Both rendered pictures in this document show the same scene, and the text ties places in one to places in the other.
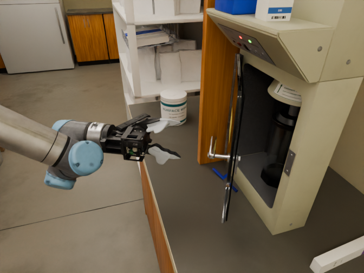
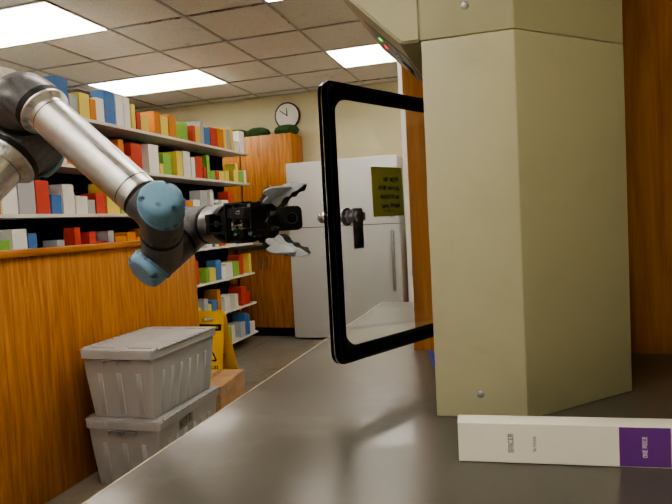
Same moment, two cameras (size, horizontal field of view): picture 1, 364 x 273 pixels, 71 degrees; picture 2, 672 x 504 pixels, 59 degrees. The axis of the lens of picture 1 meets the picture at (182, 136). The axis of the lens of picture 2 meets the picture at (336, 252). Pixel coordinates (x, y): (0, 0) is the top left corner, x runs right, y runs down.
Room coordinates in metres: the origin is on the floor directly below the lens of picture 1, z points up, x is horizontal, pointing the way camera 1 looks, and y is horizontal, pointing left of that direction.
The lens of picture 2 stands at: (-0.21, -0.58, 1.19)
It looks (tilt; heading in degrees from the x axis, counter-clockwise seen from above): 3 degrees down; 34
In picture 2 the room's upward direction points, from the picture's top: 3 degrees counter-clockwise
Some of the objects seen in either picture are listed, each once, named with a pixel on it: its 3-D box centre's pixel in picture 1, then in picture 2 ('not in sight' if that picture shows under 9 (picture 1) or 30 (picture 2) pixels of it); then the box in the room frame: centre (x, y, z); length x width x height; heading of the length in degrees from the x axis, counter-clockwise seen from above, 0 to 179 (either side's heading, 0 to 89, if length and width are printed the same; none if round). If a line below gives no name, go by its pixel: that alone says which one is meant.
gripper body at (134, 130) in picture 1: (127, 140); (243, 222); (0.58, 0.15, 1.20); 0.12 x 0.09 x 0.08; 80
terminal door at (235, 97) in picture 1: (230, 137); (394, 220); (0.62, -0.14, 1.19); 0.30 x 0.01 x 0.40; 170
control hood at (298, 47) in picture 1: (253, 39); (397, 42); (0.61, -0.16, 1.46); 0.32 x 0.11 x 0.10; 17
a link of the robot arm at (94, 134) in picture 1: (100, 135); (220, 222); (0.61, 0.23, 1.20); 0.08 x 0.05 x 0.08; 170
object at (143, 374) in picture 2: not in sight; (154, 368); (1.72, 1.87, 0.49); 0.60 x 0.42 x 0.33; 17
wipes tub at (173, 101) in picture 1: (173, 106); not in sight; (1.17, 0.04, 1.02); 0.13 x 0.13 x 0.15
